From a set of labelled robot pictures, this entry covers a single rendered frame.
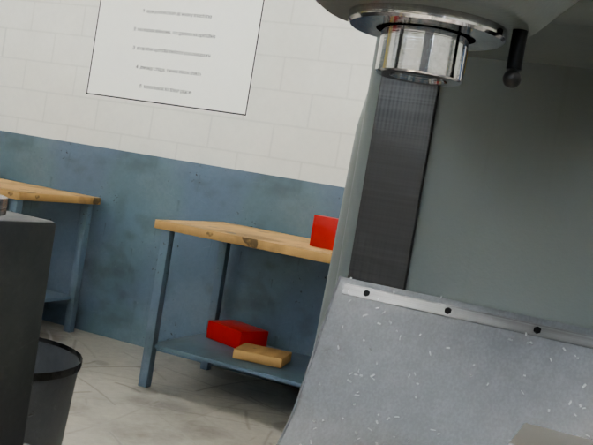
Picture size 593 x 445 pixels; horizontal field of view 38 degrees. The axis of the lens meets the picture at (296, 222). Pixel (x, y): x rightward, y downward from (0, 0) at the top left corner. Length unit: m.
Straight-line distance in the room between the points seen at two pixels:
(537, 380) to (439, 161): 0.23
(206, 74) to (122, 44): 0.66
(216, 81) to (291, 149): 0.66
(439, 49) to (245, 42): 4.90
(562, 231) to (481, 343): 0.13
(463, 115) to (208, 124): 4.57
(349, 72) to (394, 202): 4.19
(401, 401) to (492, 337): 0.10
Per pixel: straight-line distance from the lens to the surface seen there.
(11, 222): 0.67
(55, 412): 2.38
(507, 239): 0.84
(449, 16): 0.44
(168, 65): 5.58
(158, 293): 4.58
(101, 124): 5.82
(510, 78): 0.46
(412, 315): 0.85
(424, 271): 0.86
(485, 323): 0.83
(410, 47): 0.46
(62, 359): 2.61
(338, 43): 5.10
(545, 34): 0.63
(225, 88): 5.36
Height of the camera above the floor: 1.22
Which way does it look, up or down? 3 degrees down
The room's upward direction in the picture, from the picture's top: 9 degrees clockwise
